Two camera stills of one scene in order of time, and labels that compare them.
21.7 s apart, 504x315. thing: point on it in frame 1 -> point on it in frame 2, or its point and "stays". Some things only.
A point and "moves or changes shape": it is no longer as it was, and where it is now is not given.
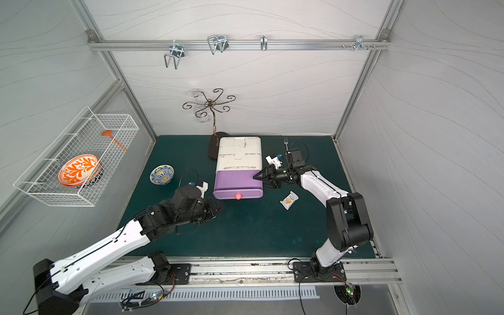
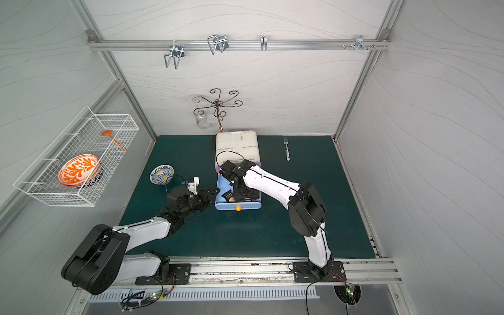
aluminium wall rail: (239, 44) stays
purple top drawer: (237, 184) moves or changes shape
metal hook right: (359, 42) stays
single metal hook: (264, 42) stays
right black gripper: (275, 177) -> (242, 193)
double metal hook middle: (217, 42) stays
